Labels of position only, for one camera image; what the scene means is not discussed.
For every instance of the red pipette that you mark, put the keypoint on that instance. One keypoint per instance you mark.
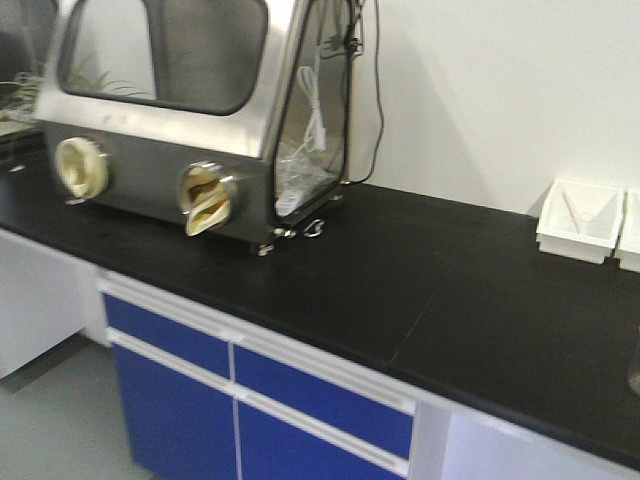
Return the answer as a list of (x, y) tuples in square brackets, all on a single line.
[(573, 212)]

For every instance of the right cream glove port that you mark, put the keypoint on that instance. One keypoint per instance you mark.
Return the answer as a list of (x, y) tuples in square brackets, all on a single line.
[(207, 196)]

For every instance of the middle white plastic bin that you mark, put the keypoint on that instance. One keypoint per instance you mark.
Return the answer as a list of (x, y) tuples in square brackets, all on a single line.
[(627, 250)]

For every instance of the blue lab cabinet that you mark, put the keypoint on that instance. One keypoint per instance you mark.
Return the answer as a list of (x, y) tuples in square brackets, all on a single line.
[(209, 396)]

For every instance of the left white plastic bin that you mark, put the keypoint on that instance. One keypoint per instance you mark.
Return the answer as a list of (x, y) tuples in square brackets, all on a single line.
[(602, 211)]

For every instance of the stainless steel glove box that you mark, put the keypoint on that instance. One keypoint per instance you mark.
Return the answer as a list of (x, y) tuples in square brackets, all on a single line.
[(261, 87)]

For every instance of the cream glove port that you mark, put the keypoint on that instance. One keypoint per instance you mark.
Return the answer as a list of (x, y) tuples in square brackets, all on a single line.
[(207, 196), (82, 166)]

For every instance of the white plastic bin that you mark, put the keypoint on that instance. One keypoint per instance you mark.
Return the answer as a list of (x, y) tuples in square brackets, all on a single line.
[(602, 211), (627, 250)]

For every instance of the green potted plant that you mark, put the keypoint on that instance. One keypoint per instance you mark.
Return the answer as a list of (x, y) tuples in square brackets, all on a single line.
[(19, 97)]

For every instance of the left cream glove port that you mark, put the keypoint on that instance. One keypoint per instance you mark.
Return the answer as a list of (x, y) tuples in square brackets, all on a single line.
[(82, 166)]

